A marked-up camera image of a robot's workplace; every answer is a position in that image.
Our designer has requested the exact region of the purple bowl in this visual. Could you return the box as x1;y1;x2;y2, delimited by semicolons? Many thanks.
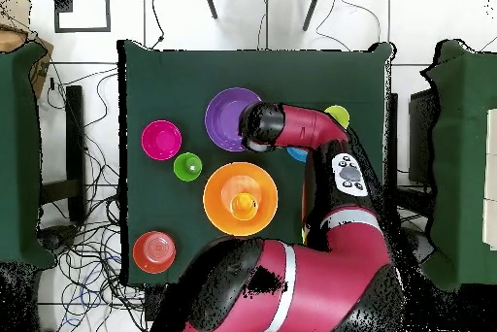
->
204;86;263;153

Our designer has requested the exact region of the orange cup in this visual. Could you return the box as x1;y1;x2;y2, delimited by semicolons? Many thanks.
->
229;191;260;221

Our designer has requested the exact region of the large yellow-orange bowl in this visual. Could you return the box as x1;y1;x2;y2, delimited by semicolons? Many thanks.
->
202;161;280;238

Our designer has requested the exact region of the blue bowl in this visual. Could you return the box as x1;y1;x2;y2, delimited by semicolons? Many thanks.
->
285;147;309;163

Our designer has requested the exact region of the green cup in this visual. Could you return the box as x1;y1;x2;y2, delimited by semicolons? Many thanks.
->
173;151;204;183

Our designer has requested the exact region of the yellow cup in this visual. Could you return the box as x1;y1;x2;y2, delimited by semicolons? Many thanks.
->
323;105;351;130

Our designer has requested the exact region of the pink bowl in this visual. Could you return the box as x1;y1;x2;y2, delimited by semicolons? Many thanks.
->
140;118;183;162

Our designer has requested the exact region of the dark green tablecloth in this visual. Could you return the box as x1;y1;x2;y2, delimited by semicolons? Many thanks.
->
116;39;397;285

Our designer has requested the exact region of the red-orange bowl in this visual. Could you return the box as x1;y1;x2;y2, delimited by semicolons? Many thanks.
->
132;230;178;276

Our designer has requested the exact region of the black box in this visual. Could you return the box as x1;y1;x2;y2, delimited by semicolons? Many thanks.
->
407;88;437;186

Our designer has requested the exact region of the black floor beam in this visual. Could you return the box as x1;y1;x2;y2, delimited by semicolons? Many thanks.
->
39;84;87;224

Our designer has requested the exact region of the black power strip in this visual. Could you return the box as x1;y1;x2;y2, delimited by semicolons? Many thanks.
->
144;283;166;322

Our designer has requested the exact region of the dark grey stand base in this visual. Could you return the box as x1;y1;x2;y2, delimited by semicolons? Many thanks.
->
403;228;436;269
38;223;81;249

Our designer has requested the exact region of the green side table cloth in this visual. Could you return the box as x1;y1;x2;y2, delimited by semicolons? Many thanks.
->
0;42;57;269
420;39;497;292

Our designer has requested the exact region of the cardboard box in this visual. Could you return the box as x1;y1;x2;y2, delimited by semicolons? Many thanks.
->
0;0;54;100

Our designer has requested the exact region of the black cable with plug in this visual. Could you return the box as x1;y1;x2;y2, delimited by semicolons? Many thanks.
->
143;0;166;50

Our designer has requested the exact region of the black camera tripod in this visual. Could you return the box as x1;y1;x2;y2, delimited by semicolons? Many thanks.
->
201;0;326;33

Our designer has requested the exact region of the tangle of black cables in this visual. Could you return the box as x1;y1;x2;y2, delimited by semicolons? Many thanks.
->
38;63;164;332

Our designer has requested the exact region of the thin black cable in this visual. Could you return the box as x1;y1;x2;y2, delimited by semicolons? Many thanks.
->
315;0;382;52

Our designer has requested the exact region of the black rectangular frame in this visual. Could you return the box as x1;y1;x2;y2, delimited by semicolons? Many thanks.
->
52;0;113;34

